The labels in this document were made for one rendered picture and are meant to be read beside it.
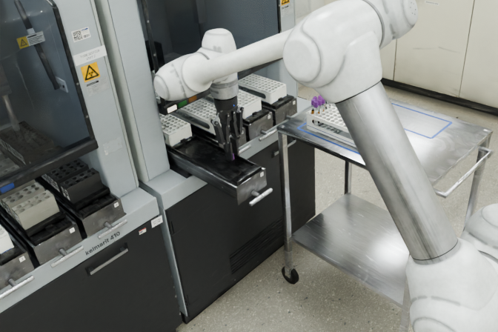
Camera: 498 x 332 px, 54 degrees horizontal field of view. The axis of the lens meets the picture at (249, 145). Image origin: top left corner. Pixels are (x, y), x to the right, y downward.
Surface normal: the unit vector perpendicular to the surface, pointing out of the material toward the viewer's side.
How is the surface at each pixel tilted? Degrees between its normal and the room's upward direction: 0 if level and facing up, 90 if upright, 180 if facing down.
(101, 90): 90
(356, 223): 0
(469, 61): 90
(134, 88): 90
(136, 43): 90
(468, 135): 0
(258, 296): 0
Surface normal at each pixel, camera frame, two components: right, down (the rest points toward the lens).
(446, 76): -0.70, 0.42
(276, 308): -0.08, -0.85
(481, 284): 0.46, -0.22
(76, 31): 0.71, 0.32
